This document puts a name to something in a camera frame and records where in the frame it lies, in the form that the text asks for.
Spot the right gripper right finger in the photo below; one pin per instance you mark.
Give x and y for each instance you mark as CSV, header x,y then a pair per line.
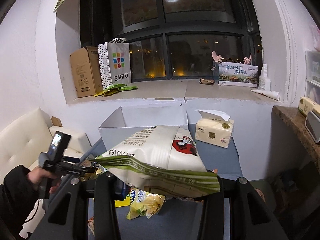
x,y
215,218

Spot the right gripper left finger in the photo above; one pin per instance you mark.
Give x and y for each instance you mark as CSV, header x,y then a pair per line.
x,y
108,189

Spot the yellow chips bag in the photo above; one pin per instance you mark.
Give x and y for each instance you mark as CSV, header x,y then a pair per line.
x,y
143,203

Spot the white green snack bag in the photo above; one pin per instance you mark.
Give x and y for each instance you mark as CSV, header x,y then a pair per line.
x,y
162,160

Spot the black sleeve left forearm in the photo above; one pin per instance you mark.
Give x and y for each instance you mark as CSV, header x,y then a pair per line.
x,y
18,197

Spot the person's left hand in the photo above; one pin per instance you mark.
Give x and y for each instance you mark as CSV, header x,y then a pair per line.
x,y
37,175

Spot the cream leather sofa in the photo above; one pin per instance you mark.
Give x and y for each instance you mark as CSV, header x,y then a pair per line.
x,y
24,139

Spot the white storage box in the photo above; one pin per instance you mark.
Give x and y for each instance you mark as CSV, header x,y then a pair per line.
x,y
125,121

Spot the beige tissue pack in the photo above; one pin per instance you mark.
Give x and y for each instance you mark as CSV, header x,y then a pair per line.
x,y
214,127

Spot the green sachets on sill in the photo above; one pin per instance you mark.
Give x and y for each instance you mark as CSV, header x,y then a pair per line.
x,y
114,89

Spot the brown cardboard box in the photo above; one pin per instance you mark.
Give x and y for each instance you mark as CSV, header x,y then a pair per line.
x,y
86,71

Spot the brown counter shelf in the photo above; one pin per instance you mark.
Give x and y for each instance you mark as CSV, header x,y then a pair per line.
x,y
295,121

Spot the white SANFU shopping bag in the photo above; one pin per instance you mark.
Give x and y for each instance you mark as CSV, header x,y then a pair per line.
x,y
114,62

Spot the white device on counter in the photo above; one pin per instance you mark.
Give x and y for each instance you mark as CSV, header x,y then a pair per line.
x,y
312,124

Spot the small brown item on sill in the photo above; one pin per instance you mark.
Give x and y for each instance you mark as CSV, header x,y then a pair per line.
x,y
206,82

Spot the white bottle on sill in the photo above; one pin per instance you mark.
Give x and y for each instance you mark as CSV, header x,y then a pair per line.
x,y
264,81

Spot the yellow tissue box on counter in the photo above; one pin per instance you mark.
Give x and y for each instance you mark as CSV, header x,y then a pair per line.
x,y
306,105

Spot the printed tissue box on sill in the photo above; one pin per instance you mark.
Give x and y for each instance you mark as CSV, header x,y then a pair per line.
x,y
235,74

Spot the white plastic drawer unit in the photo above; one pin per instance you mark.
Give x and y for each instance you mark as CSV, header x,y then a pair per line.
x,y
312,75

